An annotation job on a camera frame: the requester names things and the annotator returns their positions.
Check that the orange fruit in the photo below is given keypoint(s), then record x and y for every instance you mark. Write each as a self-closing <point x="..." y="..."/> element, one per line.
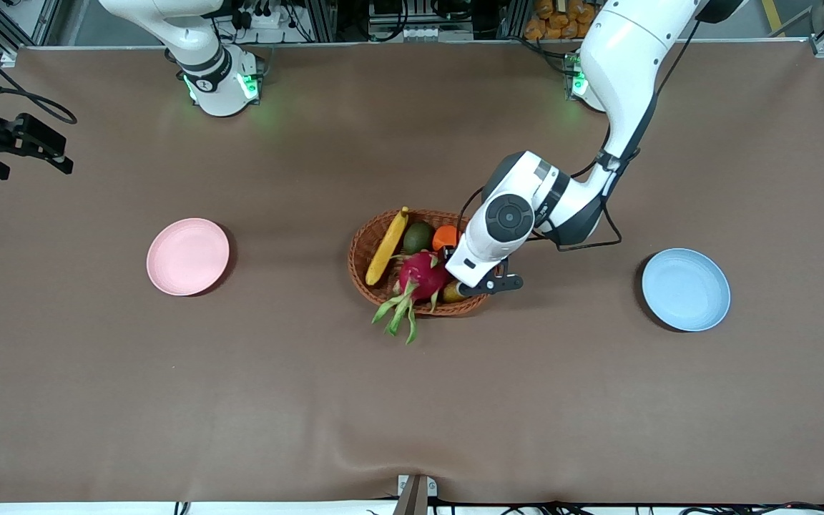
<point x="446" y="236"/>

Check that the bag of orange items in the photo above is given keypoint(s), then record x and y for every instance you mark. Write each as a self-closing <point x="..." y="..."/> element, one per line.
<point x="562" y="18"/>

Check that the brown green kiwi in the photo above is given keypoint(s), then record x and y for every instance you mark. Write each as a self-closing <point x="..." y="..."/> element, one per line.
<point x="451" y="293"/>

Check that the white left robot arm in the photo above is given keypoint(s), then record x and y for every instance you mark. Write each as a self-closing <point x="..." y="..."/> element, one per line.
<point x="626" y="57"/>

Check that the pink plate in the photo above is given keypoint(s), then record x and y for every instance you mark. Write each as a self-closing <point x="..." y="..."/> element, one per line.
<point x="187" y="256"/>

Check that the green avocado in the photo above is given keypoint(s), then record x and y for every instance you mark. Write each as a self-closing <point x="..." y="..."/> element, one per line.
<point x="418" y="237"/>

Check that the brown table cover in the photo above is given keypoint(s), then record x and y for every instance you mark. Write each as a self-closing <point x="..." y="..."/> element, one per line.
<point x="412" y="400"/>

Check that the yellow banana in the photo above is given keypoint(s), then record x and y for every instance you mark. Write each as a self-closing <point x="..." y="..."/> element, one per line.
<point x="387" y="250"/>

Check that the brown wicker basket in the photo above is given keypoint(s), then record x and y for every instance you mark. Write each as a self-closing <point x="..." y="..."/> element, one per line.
<point x="362" y="250"/>

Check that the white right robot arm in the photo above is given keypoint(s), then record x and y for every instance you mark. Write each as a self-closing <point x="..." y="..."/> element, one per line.
<point x="169" y="21"/>

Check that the blue plate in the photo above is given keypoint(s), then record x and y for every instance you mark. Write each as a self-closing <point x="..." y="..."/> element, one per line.
<point x="685" y="290"/>

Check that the pink dragon fruit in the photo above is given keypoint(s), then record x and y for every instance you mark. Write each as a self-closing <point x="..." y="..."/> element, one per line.
<point x="419" y="275"/>

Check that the grey metal camera bracket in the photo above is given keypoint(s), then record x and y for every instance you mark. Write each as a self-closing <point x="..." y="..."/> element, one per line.
<point x="412" y="497"/>

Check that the white power strip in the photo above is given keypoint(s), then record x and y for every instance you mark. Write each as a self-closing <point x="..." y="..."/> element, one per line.
<point x="269" y="20"/>

